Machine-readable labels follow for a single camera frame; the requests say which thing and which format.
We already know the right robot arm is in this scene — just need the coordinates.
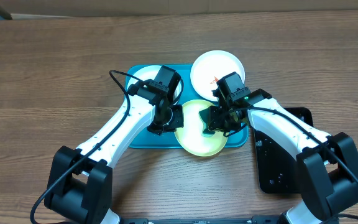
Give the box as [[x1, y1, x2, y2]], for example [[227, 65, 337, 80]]
[[204, 72, 358, 224]]

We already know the black plastic tray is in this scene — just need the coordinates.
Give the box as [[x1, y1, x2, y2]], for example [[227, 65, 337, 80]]
[[252, 106, 315, 194]]

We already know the green sponge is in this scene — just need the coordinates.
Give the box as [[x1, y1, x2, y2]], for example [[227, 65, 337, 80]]
[[199, 108, 215, 138]]

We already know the yellow-green plate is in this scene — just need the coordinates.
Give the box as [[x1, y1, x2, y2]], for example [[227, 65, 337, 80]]
[[175, 100, 227, 157]]

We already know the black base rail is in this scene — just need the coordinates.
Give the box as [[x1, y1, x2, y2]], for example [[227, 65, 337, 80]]
[[119, 215, 280, 224]]

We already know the teal plastic tray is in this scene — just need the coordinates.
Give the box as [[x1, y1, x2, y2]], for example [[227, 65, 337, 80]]
[[128, 64, 249, 149]]

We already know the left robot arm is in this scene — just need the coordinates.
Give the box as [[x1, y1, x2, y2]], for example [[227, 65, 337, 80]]
[[38, 65, 184, 223]]

